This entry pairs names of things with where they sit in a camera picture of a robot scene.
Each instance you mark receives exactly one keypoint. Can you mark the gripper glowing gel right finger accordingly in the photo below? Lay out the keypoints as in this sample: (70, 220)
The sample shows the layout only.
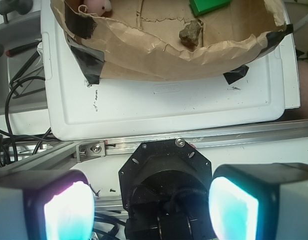
(260, 201)

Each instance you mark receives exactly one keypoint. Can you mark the gripper glowing gel left finger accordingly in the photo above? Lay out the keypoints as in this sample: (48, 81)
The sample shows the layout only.
(45, 204)

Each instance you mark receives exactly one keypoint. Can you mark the pink plush bunny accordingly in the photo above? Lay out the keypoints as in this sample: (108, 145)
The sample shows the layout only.
(98, 7)

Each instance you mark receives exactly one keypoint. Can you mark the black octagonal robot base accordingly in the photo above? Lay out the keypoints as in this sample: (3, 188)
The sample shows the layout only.
(166, 196)

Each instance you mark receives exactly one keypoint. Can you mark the white plastic bin lid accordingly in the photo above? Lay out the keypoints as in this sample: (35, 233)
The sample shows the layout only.
(114, 108)

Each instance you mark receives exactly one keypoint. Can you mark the brown paper bag tray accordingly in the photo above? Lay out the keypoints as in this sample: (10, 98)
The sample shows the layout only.
(139, 40)

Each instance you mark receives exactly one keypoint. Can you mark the brown lumpy rock toy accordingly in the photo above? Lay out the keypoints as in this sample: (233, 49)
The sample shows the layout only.
(189, 36)

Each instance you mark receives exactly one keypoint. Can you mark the green block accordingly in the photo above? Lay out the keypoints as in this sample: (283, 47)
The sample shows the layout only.
(201, 7)

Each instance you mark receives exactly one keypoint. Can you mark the aluminium frame rail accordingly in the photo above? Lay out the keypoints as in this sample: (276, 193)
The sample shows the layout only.
(67, 154)

